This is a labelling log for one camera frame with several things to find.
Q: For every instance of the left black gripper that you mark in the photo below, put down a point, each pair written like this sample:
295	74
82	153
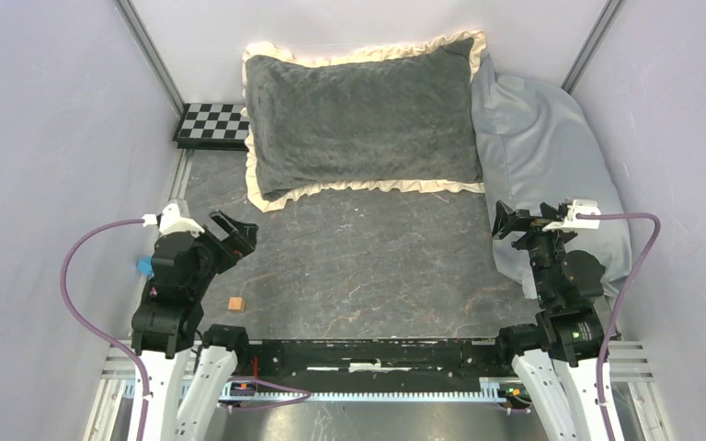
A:
241	241

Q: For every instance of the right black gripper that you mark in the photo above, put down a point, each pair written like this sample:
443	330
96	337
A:
535	230

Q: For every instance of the grey pillowcase with cream ruffle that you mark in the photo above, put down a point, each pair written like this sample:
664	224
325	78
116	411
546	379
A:
382	118

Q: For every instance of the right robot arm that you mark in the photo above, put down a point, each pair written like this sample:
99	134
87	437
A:
561	359

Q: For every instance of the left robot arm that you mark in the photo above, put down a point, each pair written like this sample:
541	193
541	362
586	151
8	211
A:
185	260

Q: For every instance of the light blue-grey pillow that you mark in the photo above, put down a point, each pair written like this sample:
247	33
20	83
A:
535	146

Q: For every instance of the small wooden cube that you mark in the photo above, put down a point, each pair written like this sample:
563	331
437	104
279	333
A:
236	304

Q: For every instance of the small blue object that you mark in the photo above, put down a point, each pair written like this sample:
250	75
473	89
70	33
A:
144	266

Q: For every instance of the black white checkerboard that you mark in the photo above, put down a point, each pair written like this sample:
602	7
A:
204	126

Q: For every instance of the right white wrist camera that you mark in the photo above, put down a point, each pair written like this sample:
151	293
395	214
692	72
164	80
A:
574	215

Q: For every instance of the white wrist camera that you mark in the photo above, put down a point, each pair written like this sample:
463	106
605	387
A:
175	217
574	215

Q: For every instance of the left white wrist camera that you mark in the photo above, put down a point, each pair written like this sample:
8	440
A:
175	217

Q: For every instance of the white toothed cable duct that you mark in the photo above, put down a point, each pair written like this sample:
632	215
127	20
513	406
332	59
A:
488	392

